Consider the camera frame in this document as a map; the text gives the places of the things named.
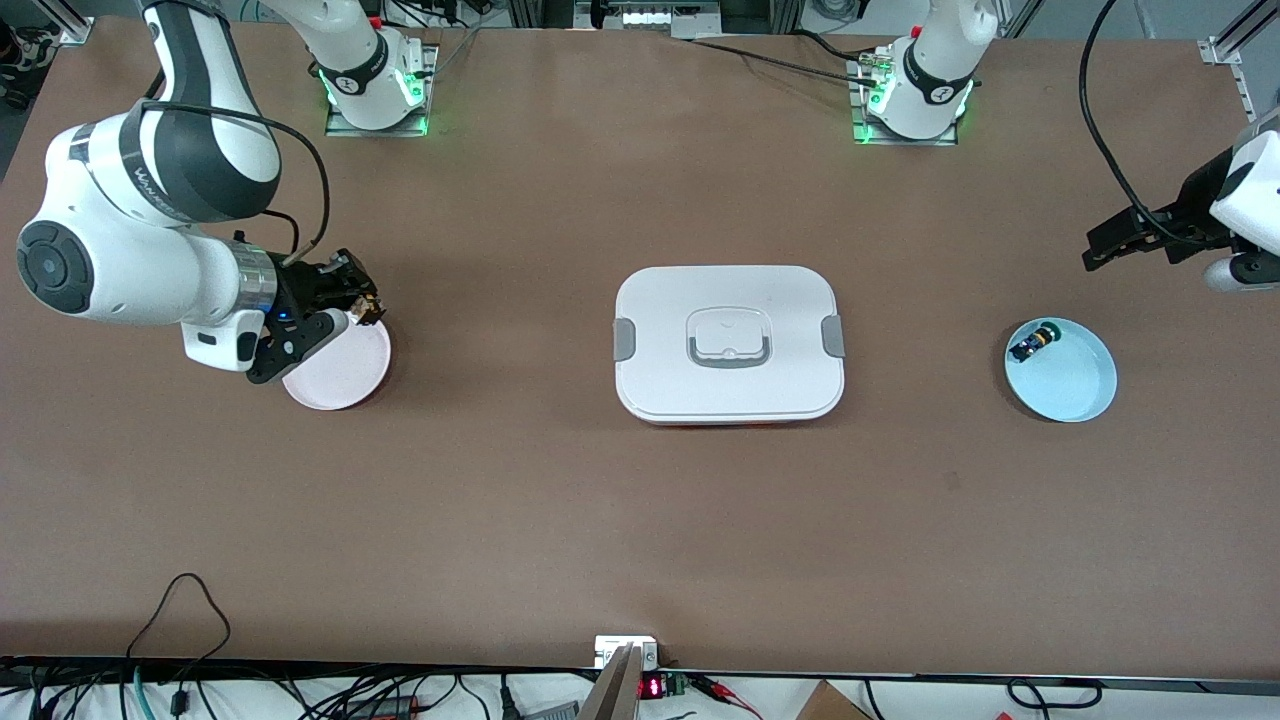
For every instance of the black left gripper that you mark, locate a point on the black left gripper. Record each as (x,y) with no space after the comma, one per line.
(1192,203)

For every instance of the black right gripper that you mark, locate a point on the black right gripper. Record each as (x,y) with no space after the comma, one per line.
(303,285)

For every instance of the orange and black switch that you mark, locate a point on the orange and black switch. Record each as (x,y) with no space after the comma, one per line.
(368,305)

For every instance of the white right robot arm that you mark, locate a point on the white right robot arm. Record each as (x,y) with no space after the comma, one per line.
(120,260)

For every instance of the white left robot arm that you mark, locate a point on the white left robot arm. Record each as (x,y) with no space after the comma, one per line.
(930,85)

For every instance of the pink round plate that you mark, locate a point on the pink round plate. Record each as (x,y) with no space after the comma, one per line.
(345,375)

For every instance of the light blue round plate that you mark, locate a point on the light blue round plate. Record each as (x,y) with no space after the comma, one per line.
(1070,385)

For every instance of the white lunch box grey clips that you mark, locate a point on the white lunch box grey clips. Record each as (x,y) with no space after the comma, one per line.
(730,395)

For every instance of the silver lit device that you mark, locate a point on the silver lit device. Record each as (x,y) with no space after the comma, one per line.
(660,15)

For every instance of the small white box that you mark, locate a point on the small white box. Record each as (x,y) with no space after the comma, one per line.
(612,648)

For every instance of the red digit display module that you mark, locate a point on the red digit display module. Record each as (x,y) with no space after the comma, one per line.
(652,687)

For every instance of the red and black clip leads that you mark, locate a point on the red and black clip leads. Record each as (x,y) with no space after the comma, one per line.
(725,695)

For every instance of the brown cardboard piece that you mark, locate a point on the brown cardboard piece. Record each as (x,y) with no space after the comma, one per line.
(830,705)

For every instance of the blue and green switch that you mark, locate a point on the blue and green switch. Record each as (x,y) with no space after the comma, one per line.
(1032,343)

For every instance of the aluminium frame rail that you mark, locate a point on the aluminium frame rail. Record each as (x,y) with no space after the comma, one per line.
(1240,75)

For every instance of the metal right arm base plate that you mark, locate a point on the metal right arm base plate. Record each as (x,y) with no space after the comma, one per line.
(430,90)

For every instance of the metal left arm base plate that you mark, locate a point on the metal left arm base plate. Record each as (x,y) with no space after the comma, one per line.
(858,125)

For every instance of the grey camera mount bar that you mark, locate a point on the grey camera mount bar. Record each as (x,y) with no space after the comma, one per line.
(612,695)

